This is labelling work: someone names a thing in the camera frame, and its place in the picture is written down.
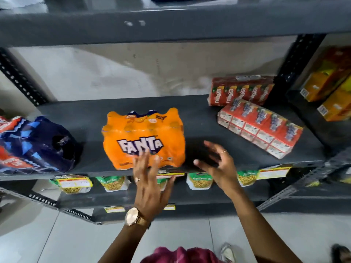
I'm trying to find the blue soda bottle pack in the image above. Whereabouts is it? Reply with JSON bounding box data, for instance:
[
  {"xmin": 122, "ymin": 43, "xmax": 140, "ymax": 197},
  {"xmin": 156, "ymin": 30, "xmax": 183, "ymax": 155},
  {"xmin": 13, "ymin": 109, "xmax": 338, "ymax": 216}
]
[{"xmin": 0, "ymin": 115, "xmax": 80, "ymax": 174}]

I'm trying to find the red juice carton pack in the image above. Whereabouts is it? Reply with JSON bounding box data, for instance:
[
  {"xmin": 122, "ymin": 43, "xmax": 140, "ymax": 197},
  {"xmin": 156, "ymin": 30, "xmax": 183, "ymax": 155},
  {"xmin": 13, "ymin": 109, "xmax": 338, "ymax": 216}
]
[
  {"xmin": 217, "ymin": 98, "xmax": 304, "ymax": 160},
  {"xmin": 207, "ymin": 76, "xmax": 275, "ymax": 107}
]

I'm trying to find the person's left forearm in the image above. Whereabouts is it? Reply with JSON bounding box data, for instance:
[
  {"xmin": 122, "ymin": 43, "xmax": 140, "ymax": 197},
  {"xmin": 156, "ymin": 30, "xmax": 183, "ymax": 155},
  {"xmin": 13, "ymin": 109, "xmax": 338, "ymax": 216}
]
[{"xmin": 98, "ymin": 224, "xmax": 150, "ymax": 263}]

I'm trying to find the grey metal shelving rack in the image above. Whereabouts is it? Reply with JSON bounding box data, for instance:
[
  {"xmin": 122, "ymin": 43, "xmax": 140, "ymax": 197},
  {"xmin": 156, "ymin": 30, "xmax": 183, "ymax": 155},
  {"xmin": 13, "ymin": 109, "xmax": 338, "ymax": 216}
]
[{"xmin": 0, "ymin": 0, "xmax": 351, "ymax": 225}]

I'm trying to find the yellow juice carton pack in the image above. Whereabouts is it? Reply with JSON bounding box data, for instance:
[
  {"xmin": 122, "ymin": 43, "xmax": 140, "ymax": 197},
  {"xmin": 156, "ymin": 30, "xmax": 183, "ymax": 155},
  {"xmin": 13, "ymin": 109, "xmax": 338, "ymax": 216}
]
[
  {"xmin": 317, "ymin": 77, "xmax": 351, "ymax": 122},
  {"xmin": 300, "ymin": 46, "xmax": 351, "ymax": 103}
]

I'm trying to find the black shoe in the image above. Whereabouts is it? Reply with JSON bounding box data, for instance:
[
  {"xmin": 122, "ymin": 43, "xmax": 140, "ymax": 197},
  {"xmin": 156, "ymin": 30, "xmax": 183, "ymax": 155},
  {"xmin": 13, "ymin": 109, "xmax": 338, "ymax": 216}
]
[{"xmin": 330, "ymin": 244, "xmax": 351, "ymax": 263}]

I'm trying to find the person's left hand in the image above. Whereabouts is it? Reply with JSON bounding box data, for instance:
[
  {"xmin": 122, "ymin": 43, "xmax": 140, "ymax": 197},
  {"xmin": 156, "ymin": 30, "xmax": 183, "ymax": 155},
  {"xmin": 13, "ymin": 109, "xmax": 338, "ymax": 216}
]
[{"xmin": 133, "ymin": 148, "xmax": 176, "ymax": 221}]

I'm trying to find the white shoe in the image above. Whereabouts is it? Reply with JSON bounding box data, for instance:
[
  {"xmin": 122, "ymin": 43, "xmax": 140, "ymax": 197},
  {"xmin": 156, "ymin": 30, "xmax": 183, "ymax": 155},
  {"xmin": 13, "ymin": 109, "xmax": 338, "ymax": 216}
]
[{"xmin": 219, "ymin": 243, "xmax": 236, "ymax": 263}]

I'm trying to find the person's right hand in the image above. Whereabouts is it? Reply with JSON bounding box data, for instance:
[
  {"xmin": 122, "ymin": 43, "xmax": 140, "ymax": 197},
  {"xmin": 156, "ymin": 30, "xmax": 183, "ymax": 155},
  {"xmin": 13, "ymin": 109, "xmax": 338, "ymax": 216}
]
[{"xmin": 193, "ymin": 141, "xmax": 242, "ymax": 196}]

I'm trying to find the pink garment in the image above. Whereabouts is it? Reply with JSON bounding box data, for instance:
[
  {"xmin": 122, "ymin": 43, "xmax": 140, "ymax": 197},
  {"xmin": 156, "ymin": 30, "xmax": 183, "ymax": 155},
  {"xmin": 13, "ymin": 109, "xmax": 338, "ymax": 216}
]
[{"xmin": 140, "ymin": 246, "xmax": 223, "ymax": 263}]

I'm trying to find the gold wristwatch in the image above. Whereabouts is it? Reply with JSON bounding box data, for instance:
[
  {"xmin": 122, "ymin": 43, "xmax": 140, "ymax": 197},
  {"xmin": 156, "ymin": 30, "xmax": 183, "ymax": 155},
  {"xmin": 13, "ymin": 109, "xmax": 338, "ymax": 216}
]
[{"xmin": 125, "ymin": 207, "xmax": 151, "ymax": 229}]

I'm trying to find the person's right forearm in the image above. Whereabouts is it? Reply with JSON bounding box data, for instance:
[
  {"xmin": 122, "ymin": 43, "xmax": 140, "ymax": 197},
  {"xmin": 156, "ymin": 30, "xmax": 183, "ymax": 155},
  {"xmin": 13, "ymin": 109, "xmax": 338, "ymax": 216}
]
[{"xmin": 232, "ymin": 186, "xmax": 303, "ymax": 263}]

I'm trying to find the orange soda bottle pack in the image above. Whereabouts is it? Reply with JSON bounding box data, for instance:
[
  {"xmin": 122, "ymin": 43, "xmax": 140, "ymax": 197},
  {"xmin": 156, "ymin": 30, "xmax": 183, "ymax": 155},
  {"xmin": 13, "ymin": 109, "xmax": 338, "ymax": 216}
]
[{"xmin": 101, "ymin": 107, "xmax": 186, "ymax": 171}]

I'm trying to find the dark metal shelving rack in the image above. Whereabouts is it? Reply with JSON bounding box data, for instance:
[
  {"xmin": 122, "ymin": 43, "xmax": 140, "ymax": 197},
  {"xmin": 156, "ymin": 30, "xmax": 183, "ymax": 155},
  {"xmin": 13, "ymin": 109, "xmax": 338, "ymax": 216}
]
[{"xmin": 256, "ymin": 34, "xmax": 351, "ymax": 212}]

